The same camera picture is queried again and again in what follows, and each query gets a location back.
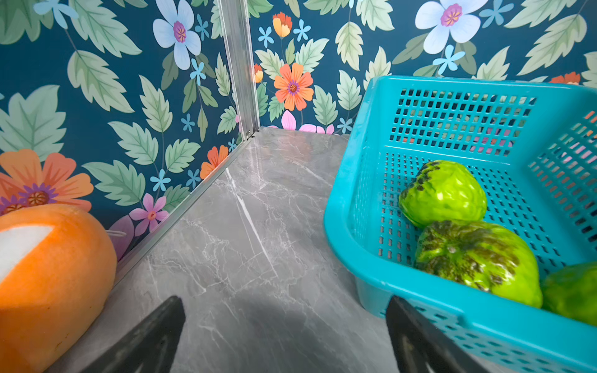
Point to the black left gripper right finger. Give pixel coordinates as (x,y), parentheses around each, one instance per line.
(419,340)

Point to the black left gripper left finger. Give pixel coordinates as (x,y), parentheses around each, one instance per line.
(151,346)

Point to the dark-topped green custard apple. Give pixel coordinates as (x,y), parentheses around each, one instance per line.
(481,255)

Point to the green custard apple at edge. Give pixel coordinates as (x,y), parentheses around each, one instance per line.
(571,293)

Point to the orange clownfish toy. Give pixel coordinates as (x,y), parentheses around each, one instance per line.
(58,267)

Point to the teal plastic basket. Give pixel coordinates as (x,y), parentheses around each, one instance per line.
(532,148)

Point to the aluminium frame post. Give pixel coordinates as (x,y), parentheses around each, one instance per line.
(236,33)

